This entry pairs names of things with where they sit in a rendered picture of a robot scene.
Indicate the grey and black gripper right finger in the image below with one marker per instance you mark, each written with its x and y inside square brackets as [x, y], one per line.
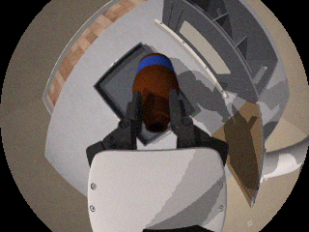
[191, 135]

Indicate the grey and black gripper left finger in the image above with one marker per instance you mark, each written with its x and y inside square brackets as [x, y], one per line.
[125, 134]

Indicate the brown bottle with blue label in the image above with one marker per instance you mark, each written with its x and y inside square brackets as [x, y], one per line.
[155, 77]

